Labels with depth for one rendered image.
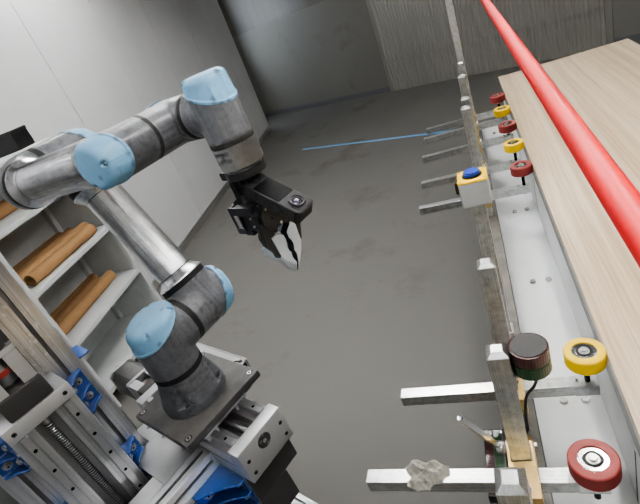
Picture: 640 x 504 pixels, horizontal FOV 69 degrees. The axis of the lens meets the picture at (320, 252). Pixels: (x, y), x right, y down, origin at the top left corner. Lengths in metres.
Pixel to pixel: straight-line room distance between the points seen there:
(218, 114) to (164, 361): 0.54
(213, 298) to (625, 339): 0.89
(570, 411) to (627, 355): 0.32
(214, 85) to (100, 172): 0.20
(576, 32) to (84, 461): 6.71
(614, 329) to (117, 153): 1.02
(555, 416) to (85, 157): 1.20
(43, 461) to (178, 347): 0.32
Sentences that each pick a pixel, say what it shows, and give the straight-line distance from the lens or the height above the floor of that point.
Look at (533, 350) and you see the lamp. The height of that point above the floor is 1.14.
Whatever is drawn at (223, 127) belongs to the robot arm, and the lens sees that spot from 0.74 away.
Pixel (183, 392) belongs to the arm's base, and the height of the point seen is 1.10.
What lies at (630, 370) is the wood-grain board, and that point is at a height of 0.90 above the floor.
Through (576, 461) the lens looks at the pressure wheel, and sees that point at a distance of 0.97.
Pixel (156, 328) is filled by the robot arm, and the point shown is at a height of 1.26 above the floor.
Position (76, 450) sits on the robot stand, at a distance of 1.15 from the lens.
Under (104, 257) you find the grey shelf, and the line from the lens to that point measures 3.78.
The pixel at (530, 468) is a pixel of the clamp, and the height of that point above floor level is 0.87.
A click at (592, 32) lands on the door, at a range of 6.99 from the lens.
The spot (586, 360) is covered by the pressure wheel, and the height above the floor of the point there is 0.91.
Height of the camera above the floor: 1.71
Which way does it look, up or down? 27 degrees down
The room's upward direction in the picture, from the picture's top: 23 degrees counter-clockwise
